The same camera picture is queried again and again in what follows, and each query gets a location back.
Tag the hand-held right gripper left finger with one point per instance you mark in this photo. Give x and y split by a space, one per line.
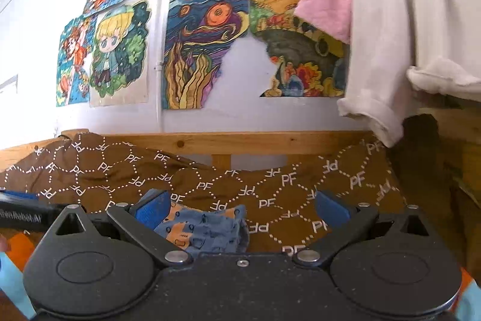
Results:
152 210

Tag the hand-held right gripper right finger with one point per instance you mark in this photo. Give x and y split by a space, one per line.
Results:
330 210

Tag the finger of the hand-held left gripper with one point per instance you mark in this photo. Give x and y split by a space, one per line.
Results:
18 197

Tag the blue pants with orange print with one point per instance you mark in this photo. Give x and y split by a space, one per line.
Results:
203 230

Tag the brown colour block quilt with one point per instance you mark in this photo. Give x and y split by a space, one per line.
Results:
20 249

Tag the brown printed blanket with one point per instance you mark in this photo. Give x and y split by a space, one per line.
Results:
263 193

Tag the white hanging garment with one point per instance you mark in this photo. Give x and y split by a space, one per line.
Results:
379 42

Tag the white wall conduit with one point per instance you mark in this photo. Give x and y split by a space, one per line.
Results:
158 88

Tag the mermaid wall poster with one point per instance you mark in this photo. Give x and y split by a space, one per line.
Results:
73 61

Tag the whale and ship wall poster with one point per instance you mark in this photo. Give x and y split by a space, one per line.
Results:
300 54

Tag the swirly sea wall poster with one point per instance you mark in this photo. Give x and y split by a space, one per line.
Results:
195 54

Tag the blond child wall poster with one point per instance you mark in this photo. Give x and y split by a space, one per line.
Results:
116 50

